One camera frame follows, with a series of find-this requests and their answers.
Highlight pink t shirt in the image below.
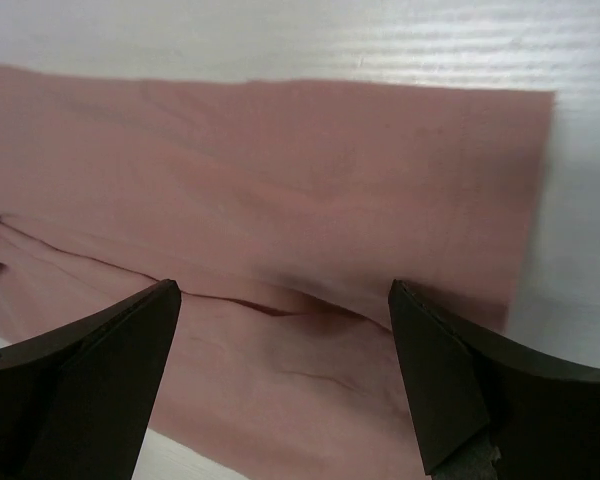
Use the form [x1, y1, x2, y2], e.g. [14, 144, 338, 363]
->
[0, 67, 554, 479]

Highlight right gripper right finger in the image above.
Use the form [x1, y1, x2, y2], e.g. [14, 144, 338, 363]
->
[388, 280, 600, 480]

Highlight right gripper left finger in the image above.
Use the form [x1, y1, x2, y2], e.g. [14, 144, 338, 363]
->
[0, 280, 181, 480]

